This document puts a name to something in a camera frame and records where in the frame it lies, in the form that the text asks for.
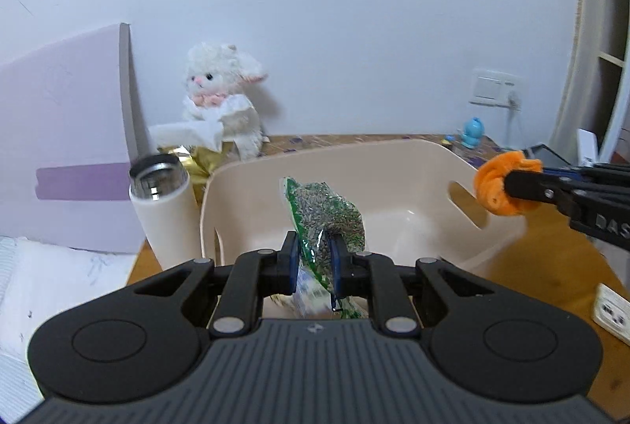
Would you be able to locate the blue toy figure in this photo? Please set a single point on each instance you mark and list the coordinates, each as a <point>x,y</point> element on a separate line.
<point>473,131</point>

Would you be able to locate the beige plastic basket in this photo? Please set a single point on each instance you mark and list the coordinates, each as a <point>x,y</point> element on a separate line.
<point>379,177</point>

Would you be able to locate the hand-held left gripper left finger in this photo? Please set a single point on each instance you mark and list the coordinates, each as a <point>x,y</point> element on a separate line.
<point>291,259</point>

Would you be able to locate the white shelf frame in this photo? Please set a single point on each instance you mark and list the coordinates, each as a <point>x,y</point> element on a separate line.
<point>598,10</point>

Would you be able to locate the white power strip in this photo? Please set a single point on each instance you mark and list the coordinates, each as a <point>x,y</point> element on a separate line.
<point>613,310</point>

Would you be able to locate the white tissue paper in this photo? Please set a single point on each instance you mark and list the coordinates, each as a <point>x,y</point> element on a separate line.
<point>189,133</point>

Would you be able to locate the white wall switch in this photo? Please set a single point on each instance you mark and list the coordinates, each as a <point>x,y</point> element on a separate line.
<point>492,88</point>

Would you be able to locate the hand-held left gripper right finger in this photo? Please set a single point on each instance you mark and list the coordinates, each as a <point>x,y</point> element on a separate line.
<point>336,262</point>

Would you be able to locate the green seed packet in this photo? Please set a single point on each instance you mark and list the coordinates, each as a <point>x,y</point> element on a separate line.
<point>320,212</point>

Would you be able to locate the orange plush toy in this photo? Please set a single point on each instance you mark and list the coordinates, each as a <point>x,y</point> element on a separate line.
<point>492,180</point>

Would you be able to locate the white plush bunny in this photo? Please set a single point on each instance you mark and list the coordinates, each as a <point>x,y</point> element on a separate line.
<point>216,69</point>

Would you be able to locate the white charger adapter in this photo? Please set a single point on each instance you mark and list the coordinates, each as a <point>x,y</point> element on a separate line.
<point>586,147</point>

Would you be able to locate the white thermos bottle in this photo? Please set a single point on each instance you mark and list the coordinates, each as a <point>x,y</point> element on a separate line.
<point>167,227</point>

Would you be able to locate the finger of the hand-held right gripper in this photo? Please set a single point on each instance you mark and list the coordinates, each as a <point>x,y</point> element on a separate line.
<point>603,174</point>
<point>536,188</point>

